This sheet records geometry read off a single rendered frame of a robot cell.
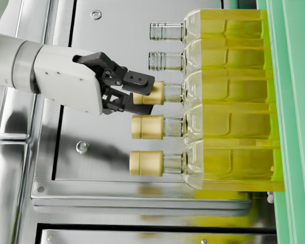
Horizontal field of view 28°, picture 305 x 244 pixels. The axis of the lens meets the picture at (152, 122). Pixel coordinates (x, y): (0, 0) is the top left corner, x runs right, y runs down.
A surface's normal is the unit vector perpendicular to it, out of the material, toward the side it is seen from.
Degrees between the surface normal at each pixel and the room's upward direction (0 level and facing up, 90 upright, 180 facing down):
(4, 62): 81
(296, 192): 90
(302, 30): 90
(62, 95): 74
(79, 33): 91
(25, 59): 85
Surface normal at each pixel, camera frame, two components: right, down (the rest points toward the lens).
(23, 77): -0.26, 0.43
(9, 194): 0.00, -0.53
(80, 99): -0.32, 0.81
